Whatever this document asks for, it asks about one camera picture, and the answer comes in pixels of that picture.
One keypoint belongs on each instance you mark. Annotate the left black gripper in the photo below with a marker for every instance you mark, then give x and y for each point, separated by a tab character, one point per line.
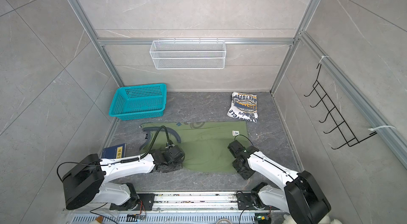
181	164

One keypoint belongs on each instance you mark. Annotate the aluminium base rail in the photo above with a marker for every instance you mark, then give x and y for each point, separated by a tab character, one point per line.
178	208

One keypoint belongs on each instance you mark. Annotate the green camouflage tank top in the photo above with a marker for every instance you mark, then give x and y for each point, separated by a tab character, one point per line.
205	144

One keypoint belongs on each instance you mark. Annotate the white plush toy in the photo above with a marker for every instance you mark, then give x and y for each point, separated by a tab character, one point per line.
326	220

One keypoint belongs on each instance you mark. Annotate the teal plastic basket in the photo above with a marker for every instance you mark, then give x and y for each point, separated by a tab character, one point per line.
139	102

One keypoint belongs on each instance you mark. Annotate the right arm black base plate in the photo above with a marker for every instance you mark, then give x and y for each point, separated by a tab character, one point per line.
251	201

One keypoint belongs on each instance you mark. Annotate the blue book yellow label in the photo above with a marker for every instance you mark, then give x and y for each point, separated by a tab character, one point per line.
114	152

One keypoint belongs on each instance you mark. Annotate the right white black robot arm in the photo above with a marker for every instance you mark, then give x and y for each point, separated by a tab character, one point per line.
296	193

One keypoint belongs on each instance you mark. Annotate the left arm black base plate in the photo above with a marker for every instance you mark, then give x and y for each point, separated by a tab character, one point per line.
144	201

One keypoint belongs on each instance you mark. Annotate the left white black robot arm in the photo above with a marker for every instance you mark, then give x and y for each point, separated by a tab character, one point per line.
90	181

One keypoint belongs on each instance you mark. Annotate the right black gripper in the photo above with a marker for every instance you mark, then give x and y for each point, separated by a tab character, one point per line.
245	175

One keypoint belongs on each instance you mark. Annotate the black wire hook rack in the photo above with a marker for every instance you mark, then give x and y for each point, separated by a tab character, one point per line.
333	113

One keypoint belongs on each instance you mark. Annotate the white tank top navy trim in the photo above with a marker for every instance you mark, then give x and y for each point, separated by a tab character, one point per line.
243	107

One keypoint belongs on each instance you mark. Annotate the white wire mesh shelf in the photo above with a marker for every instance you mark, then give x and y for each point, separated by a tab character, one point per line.
182	55

